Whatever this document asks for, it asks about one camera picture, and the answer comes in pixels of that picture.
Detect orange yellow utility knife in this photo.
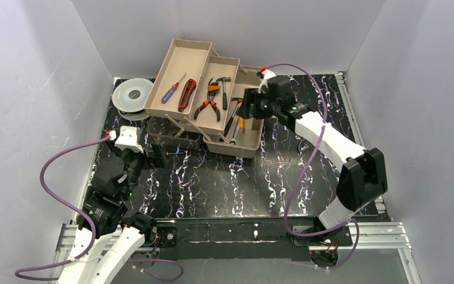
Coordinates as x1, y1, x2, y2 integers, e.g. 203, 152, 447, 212
238, 117, 246, 133

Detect steel combination wrench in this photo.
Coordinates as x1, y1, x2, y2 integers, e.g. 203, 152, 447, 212
229, 121, 241, 145

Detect orange black pliers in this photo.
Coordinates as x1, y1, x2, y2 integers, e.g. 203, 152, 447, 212
193, 99, 222, 122

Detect orange hex key set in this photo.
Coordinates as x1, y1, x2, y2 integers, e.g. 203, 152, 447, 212
207, 78, 221, 101

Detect beige plastic tool box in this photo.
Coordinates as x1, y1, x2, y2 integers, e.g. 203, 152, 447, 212
144, 38, 263, 159

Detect blue handled tool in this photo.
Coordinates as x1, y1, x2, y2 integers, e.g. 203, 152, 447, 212
161, 72, 187, 104

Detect red utility knife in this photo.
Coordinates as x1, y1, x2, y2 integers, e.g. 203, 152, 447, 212
178, 79, 197, 112

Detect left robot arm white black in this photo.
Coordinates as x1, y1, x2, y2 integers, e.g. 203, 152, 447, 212
57, 142, 166, 283

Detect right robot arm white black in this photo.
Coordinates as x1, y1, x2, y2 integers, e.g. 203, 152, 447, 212
237, 70, 388, 237

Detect white filament spool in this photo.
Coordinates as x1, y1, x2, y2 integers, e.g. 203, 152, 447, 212
111, 78, 153, 121

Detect yellow black handled screwdriver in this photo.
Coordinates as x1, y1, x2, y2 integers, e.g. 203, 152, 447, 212
166, 151, 185, 156

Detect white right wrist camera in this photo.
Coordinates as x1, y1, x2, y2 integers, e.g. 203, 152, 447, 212
257, 66, 276, 93

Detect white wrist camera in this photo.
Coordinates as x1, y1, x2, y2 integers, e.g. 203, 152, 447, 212
115, 126, 144, 153
257, 66, 276, 93

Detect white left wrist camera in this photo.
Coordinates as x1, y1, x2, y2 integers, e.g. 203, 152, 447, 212
115, 126, 144, 153

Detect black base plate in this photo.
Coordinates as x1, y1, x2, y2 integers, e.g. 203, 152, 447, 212
137, 217, 354, 261

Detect aluminium frame rail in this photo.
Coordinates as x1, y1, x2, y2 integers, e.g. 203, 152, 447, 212
54, 222, 421, 283

